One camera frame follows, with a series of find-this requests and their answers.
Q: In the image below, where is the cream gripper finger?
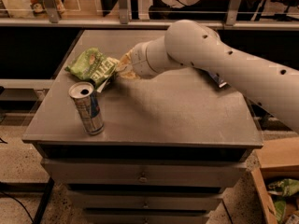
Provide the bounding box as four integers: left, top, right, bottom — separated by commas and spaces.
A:
117, 71, 137, 79
117, 50, 132, 71

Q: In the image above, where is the green jalapeno chip bag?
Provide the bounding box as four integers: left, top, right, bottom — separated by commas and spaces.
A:
64, 48, 119, 90

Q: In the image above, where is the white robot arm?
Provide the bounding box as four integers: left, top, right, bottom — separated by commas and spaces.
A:
116, 20, 299, 133

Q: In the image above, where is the redbull can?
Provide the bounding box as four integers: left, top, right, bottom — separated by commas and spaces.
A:
68, 82, 104, 135

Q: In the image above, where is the blue salt vinegar chip bag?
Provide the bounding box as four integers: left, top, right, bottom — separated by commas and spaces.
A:
208, 73, 227, 88

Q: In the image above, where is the green chip bag in box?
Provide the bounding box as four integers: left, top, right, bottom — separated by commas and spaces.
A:
267, 178, 299, 197

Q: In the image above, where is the grey drawer cabinet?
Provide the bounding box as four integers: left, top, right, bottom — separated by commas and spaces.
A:
21, 29, 264, 224

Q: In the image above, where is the top drawer knob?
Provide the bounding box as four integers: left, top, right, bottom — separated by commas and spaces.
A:
138, 173, 148, 183

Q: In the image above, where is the cardboard box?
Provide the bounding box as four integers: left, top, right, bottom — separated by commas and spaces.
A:
251, 137, 299, 224

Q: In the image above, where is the metal railing frame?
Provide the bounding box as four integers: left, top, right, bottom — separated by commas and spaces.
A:
0, 0, 291, 28

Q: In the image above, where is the black floor cable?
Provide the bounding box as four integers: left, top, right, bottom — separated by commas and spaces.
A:
0, 189, 36, 224

